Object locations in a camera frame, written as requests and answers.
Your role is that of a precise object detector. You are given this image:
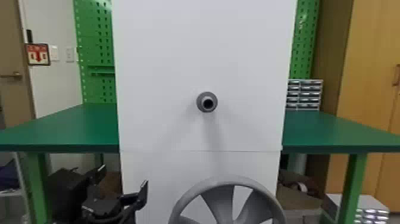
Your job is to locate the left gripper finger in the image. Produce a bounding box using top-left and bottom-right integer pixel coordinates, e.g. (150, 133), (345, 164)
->
(85, 164), (108, 189)
(120, 179), (149, 211)

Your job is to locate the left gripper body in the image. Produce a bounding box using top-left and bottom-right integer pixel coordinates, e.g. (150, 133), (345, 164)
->
(82, 196), (137, 224)

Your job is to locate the grey wheel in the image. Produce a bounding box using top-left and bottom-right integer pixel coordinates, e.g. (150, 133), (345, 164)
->
(168, 174), (288, 224)

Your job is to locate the grey peg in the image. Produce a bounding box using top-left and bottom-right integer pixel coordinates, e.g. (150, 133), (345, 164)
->
(195, 91), (219, 113)

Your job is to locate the white panel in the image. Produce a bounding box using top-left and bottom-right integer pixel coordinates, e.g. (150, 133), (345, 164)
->
(111, 0), (298, 224)

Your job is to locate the white drawer cabinet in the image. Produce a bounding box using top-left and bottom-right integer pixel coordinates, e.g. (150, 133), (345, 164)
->
(323, 193), (390, 224)
(285, 79), (324, 112)

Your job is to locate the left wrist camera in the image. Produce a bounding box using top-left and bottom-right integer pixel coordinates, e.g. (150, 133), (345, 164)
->
(46, 168), (96, 224)

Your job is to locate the white wall switch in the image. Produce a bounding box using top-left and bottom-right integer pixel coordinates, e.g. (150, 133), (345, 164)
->
(49, 45), (60, 62)
(65, 46), (76, 63)

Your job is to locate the red wall sign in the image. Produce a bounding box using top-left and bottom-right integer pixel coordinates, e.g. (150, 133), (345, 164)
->
(24, 42), (52, 67)

